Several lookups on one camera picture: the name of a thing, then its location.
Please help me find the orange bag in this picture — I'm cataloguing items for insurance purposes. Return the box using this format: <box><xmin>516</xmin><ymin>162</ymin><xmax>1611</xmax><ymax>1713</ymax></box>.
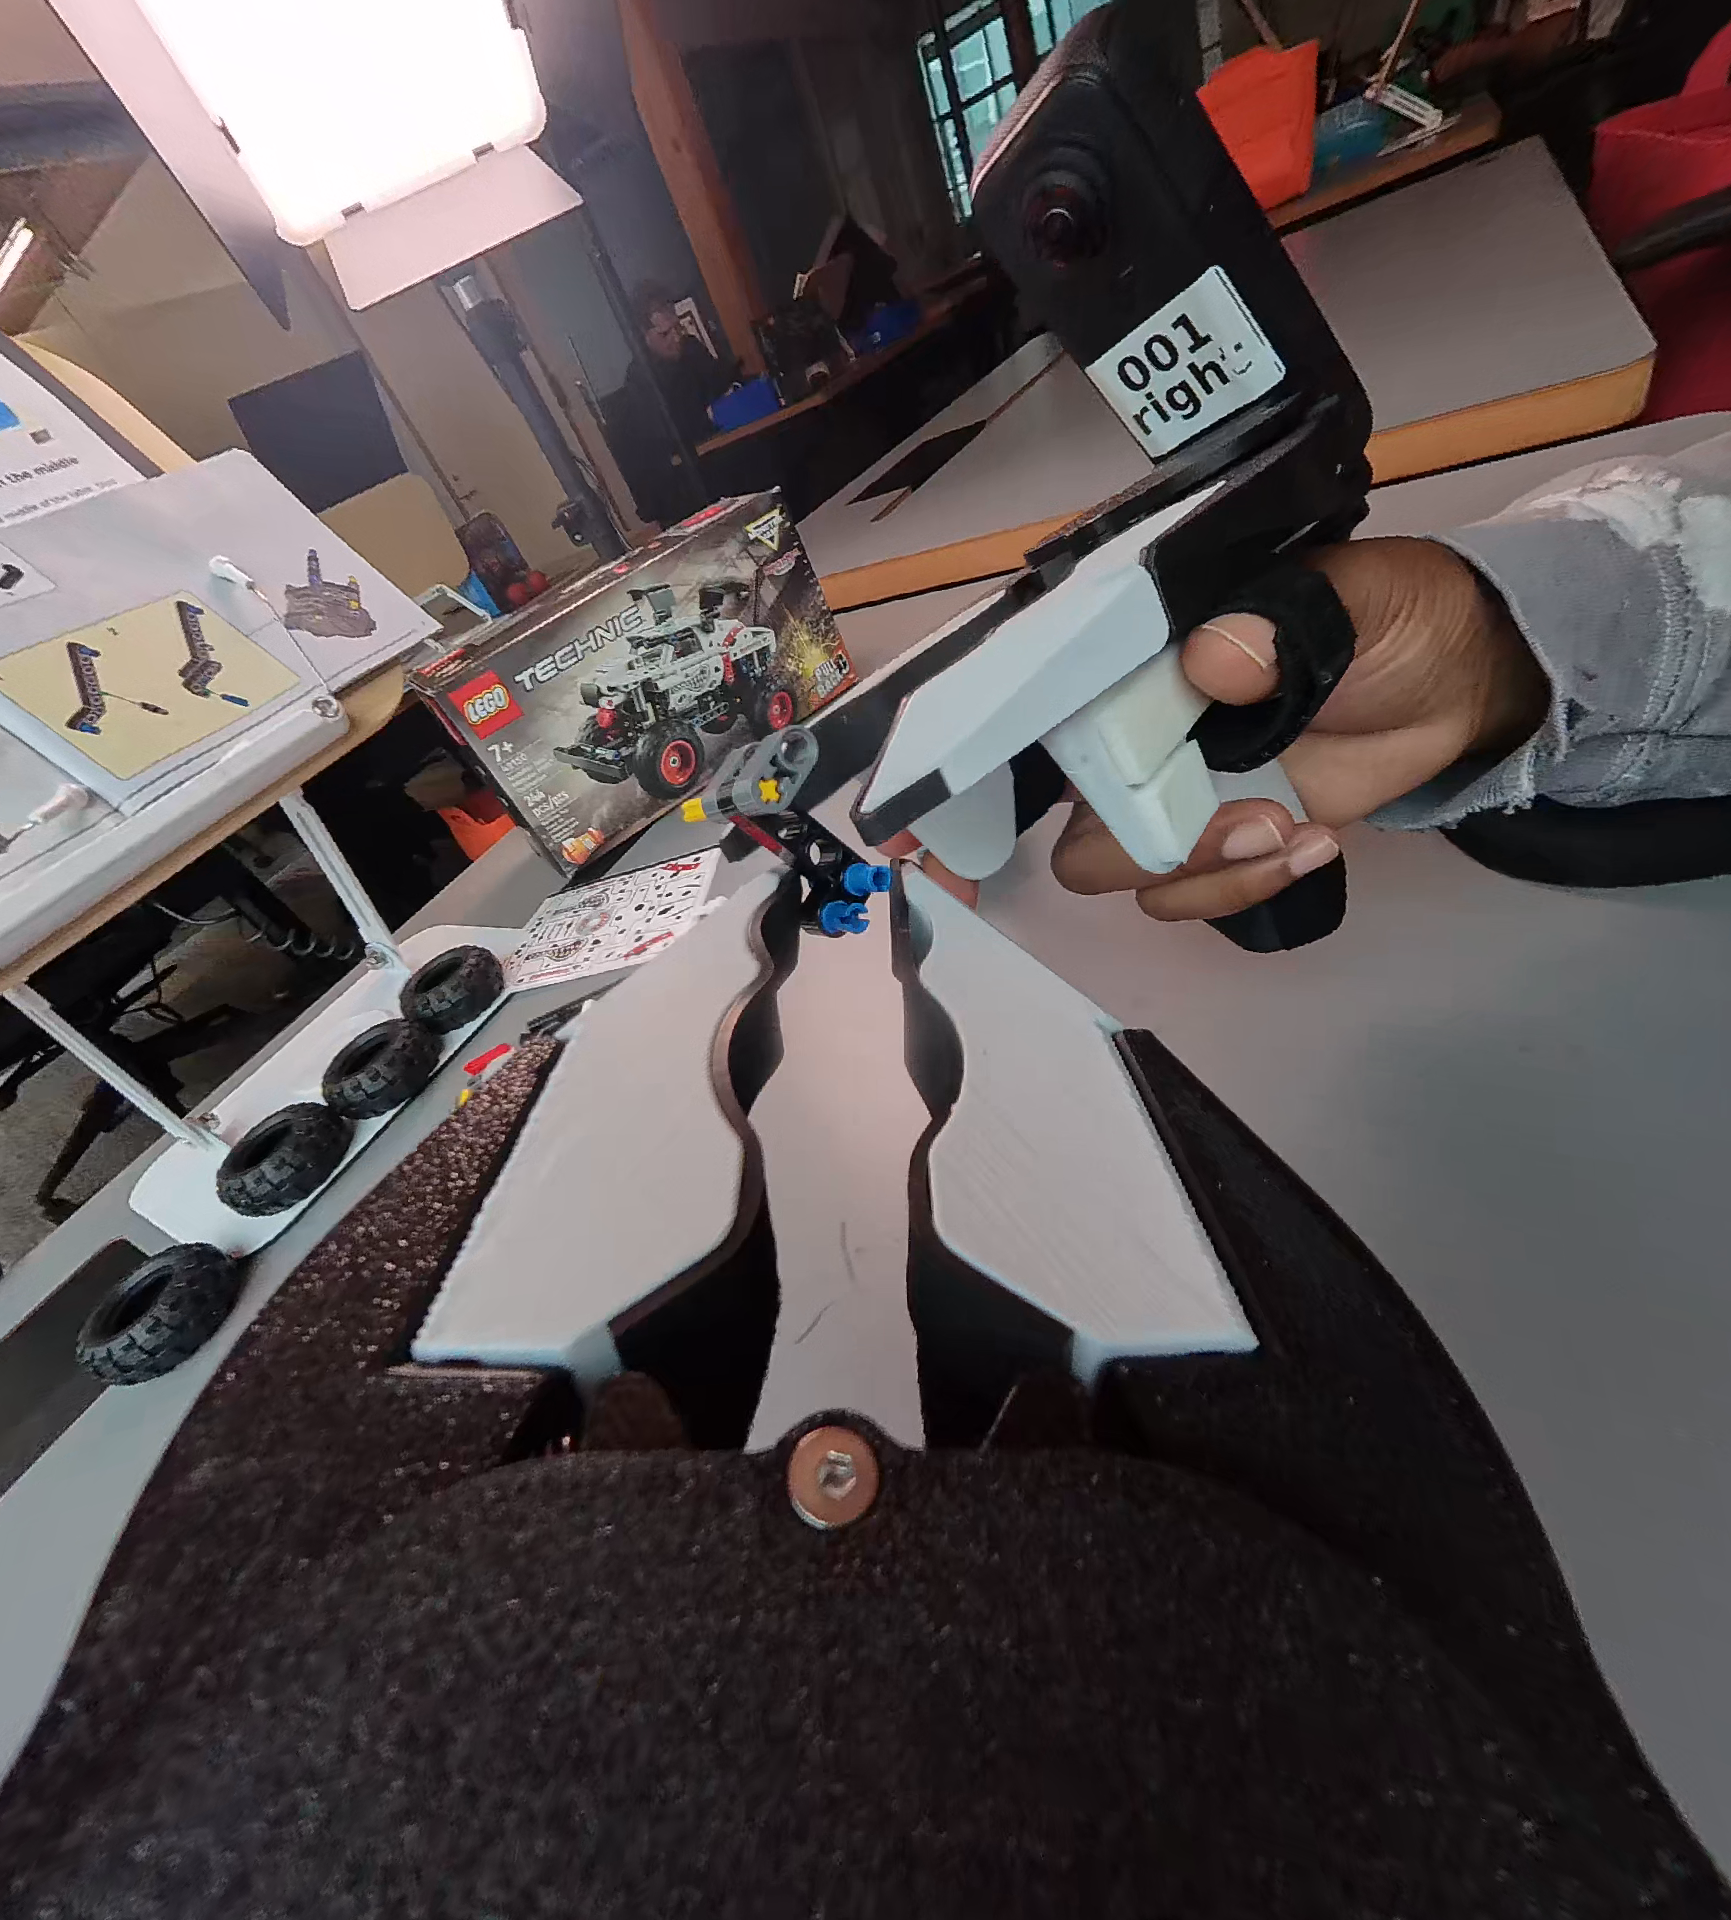
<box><xmin>1194</xmin><ymin>40</ymin><xmax>1326</xmax><ymax>214</ymax></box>

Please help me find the grey side table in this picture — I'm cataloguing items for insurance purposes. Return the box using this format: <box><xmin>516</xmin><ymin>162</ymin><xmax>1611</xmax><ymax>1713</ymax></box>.
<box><xmin>790</xmin><ymin>133</ymin><xmax>1659</xmax><ymax>613</ymax></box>

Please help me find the monster truck toy box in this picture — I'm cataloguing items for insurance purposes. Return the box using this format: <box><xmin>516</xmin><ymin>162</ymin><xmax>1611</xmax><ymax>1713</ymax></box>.
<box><xmin>406</xmin><ymin>486</ymin><xmax>862</xmax><ymax>882</ymax></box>

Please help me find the sticker sheet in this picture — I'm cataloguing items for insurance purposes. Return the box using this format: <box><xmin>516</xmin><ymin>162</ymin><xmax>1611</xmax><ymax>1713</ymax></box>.
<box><xmin>500</xmin><ymin>847</ymin><xmax>726</xmax><ymax>994</ymax></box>

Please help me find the grey desk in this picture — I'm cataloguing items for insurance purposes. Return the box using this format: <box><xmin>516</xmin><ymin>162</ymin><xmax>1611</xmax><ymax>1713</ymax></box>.
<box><xmin>0</xmin><ymin>413</ymin><xmax>1731</xmax><ymax>1920</ymax></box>

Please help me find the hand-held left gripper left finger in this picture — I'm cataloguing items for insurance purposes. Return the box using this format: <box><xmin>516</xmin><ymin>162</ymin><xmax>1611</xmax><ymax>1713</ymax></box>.
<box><xmin>412</xmin><ymin>875</ymin><xmax>784</xmax><ymax>1370</ymax></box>

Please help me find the toy instruction booklet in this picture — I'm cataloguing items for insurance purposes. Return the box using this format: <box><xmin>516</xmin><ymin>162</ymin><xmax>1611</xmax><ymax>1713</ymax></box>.
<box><xmin>0</xmin><ymin>263</ymin><xmax>442</xmax><ymax>966</ymax></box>

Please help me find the person's right hand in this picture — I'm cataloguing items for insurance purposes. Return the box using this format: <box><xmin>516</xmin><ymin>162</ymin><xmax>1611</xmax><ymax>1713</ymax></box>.
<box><xmin>1052</xmin><ymin>533</ymin><xmax>1551</xmax><ymax>924</ymax></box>

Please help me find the wooden post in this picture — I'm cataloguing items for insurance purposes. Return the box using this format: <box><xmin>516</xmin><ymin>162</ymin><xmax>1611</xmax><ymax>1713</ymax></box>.
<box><xmin>616</xmin><ymin>0</ymin><xmax>772</xmax><ymax>381</ymax></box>

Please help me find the black mat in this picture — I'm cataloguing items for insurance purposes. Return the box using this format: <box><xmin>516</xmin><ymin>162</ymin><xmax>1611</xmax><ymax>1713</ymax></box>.
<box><xmin>846</xmin><ymin>419</ymin><xmax>992</xmax><ymax>525</ymax></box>

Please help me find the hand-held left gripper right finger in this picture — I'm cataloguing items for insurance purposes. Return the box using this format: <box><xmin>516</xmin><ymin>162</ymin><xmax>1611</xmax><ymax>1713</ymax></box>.
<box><xmin>892</xmin><ymin>864</ymin><xmax>1260</xmax><ymax>1378</ymax></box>

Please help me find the black toy tyre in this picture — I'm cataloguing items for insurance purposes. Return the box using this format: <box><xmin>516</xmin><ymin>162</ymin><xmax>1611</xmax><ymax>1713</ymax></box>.
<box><xmin>320</xmin><ymin>1019</ymin><xmax>444</xmax><ymax>1122</ymax></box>
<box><xmin>74</xmin><ymin>1241</ymin><xmax>242</xmax><ymax>1386</ymax></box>
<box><xmin>216</xmin><ymin>1101</ymin><xmax>354</xmax><ymax>1219</ymax></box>
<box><xmin>398</xmin><ymin>942</ymin><xmax>508</xmax><ymax>1036</ymax></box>

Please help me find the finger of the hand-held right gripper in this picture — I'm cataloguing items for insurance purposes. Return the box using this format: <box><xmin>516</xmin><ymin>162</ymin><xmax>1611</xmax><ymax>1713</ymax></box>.
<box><xmin>854</xmin><ymin>563</ymin><xmax>1186</xmax><ymax>853</ymax></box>
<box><xmin>920</xmin><ymin>776</ymin><xmax>1028</xmax><ymax>884</ymax></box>

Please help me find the black beam toy assembly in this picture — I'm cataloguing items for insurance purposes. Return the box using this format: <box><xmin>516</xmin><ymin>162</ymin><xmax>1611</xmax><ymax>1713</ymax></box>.
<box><xmin>680</xmin><ymin>726</ymin><xmax>898</xmax><ymax>946</ymax></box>

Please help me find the studio light panel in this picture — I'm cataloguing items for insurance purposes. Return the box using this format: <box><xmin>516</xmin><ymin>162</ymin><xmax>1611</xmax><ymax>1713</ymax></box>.
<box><xmin>48</xmin><ymin>0</ymin><xmax>592</xmax><ymax>313</ymax></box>

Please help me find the person's right forearm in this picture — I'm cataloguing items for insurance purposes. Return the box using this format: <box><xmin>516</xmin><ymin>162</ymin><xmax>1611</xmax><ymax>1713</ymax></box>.
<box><xmin>1367</xmin><ymin>396</ymin><xmax>1731</xmax><ymax>839</ymax></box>

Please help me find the red carry bag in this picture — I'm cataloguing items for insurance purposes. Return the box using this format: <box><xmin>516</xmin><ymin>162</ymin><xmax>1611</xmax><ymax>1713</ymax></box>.
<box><xmin>1581</xmin><ymin>0</ymin><xmax>1731</xmax><ymax>426</ymax></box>

